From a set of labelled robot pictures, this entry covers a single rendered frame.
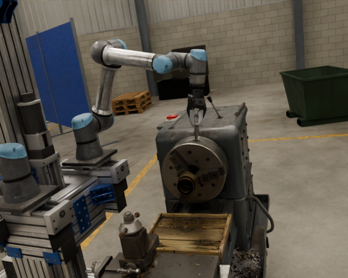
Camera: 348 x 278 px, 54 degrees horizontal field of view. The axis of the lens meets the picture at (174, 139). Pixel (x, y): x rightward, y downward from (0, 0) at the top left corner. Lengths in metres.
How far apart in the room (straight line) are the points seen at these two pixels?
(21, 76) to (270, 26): 10.09
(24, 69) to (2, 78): 0.14
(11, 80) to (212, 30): 10.06
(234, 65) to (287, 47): 1.70
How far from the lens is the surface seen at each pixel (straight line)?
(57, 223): 1.51
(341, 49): 11.68
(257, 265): 1.91
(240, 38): 11.44
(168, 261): 1.27
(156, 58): 1.51
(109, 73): 1.86
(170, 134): 1.80
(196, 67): 1.58
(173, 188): 1.72
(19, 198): 1.56
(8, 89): 1.77
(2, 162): 1.54
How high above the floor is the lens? 1.70
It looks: 16 degrees down
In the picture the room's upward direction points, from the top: 9 degrees counter-clockwise
